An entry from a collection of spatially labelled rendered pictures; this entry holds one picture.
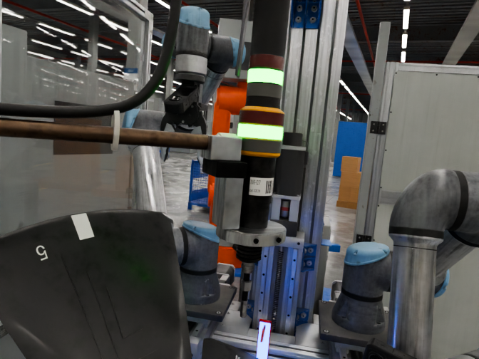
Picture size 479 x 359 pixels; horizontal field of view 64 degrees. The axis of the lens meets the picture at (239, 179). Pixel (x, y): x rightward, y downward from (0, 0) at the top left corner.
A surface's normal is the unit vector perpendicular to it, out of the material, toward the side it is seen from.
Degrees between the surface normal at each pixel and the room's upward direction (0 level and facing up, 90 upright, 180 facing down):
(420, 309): 76
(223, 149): 90
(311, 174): 90
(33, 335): 58
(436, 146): 90
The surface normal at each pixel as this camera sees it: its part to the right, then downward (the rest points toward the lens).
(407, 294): -0.56, -0.17
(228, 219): 0.41, 0.15
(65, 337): 0.37, -0.45
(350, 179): -0.39, 0.07
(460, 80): -0.18, 0.11
